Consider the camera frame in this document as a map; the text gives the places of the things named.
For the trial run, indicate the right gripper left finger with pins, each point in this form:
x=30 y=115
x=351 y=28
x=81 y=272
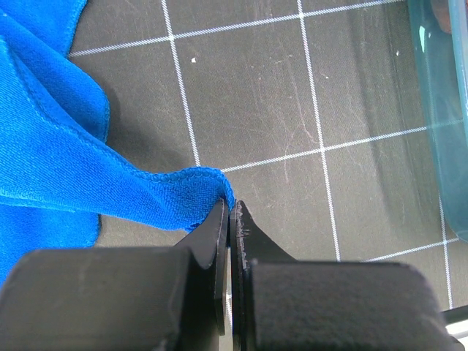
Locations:
x=208 y=244

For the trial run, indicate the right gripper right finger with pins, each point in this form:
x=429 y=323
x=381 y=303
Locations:
x=248 y=245

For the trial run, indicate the blue towel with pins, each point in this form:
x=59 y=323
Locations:
x=57 y=173

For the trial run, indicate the teal translucent laundry basket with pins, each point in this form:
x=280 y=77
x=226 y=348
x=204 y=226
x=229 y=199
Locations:
x=439 y=35

